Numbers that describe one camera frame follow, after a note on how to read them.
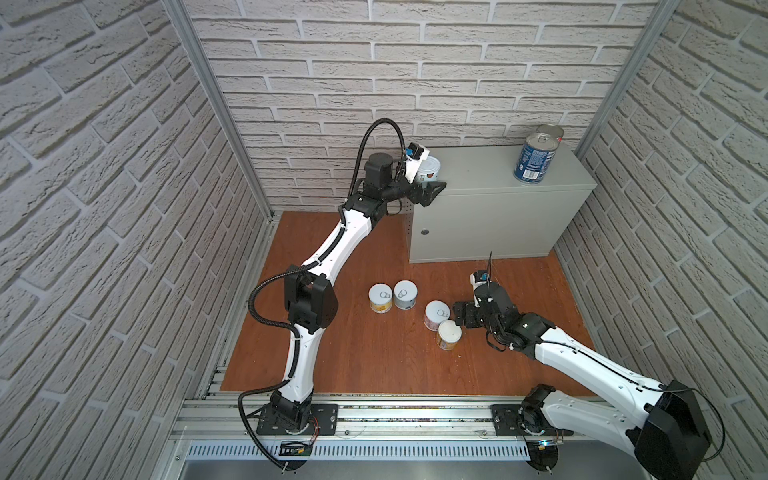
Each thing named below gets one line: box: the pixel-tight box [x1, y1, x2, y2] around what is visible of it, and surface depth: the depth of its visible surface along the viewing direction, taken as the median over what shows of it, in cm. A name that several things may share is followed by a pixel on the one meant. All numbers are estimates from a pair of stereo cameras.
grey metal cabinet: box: [408, 144, 598, 264], surface depth 89 cm
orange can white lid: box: [437, 319, 463, 351], surface depth 84 cm
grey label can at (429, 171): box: [415, 156, 441, 188], surface depth 77 cm
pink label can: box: [423, 299, 451, 332], surface depth 89 cm
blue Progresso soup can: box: [513, 132, 559, 183], surface depth 78 cm
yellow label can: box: [368, 282, 393, 314], surface depth 93 cm
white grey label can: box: [393, 279, 419, 311], surface depth 94 cm
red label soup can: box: [536, 124, 565, 149], surface depth 81 cm
